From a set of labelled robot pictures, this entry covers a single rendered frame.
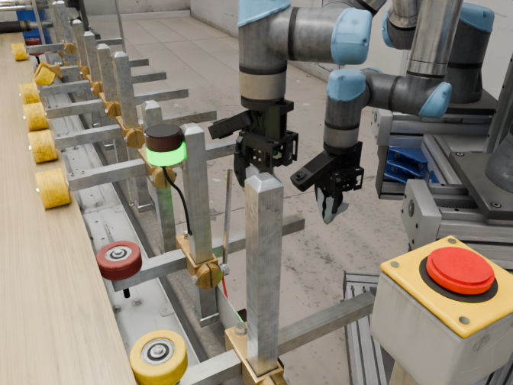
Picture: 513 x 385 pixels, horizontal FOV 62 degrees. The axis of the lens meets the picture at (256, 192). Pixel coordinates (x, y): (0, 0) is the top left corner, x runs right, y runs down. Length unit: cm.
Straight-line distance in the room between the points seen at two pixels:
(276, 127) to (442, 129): 70
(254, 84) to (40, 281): 50
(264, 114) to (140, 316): 63
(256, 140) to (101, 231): 84
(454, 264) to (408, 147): 100
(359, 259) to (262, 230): 177
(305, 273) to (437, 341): 186
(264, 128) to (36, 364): 48
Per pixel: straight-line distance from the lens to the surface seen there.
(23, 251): 93
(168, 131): 70
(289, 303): 199
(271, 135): 69
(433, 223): 82
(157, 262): 88
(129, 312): 113
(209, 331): 95
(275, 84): 67
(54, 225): 98
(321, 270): 217
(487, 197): 81
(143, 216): 132
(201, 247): 82
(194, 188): 75
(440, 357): 30
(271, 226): 52
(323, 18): 64
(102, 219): 149
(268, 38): 64
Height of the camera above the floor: 141
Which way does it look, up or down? 31 degrees down
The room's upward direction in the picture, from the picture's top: straight up
